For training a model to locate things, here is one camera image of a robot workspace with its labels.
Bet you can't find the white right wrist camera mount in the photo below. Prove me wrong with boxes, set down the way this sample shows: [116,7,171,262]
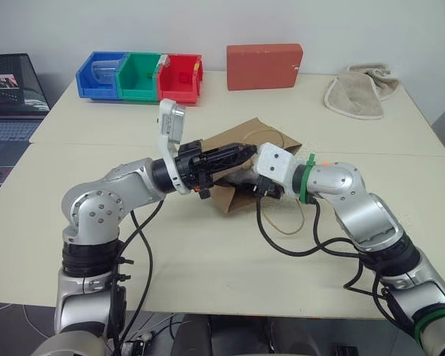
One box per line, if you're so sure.
[252,142,302,187]

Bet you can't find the red plastic storage bin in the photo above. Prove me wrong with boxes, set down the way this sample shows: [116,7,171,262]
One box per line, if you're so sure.
[156,53,204,108]

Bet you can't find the brown paper bag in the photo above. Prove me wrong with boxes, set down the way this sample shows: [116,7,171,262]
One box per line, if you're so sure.
[202,117,307,235]

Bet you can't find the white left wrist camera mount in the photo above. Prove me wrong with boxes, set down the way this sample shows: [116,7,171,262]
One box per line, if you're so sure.
[156,99,191,196]

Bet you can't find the beige folded towel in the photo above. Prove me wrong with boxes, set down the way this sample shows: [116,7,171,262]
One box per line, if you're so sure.
[323,64,401,121]

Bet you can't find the grey plush toy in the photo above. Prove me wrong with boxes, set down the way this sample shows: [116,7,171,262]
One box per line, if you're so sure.
[221,168,260,187]

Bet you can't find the blue plastic storage bin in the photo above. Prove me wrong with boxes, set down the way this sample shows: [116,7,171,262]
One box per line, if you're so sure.
[75,50,129,102]

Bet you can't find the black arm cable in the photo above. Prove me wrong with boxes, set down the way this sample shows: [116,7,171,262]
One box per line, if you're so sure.
[255,195,394,297]
[109,198,168,352]

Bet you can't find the clear plastic cup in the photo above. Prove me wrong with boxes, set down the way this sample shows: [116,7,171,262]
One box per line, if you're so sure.
[90,58,122,86]

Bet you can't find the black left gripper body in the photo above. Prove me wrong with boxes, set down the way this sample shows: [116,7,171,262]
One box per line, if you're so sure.
[174,138,225,202]

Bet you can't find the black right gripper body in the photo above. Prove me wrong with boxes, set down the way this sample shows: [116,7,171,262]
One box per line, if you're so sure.
[249,174,285,202]

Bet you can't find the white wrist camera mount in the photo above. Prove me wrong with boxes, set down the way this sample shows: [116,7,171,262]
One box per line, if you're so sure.
[156,99,191,196]
[252,142,302,187]

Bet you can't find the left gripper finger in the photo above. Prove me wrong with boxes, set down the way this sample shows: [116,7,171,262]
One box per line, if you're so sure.
[205,142,260,165]
[211,153,257,179]

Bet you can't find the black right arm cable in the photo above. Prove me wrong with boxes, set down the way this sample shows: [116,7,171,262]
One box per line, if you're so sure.
[255,195,394,297]

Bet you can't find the green plastic storage bin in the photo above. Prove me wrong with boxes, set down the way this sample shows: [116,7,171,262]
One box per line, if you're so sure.
[117,52,162,102]

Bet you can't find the brick red foam block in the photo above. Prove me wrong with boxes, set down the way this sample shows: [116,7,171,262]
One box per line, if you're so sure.
[225,43,305,91]

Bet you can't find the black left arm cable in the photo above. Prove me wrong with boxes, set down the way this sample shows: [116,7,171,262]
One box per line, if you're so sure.
[109,198,168,352]

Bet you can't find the open dark laptop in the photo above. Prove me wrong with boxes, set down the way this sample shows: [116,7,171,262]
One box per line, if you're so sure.
[0,53,53,143]

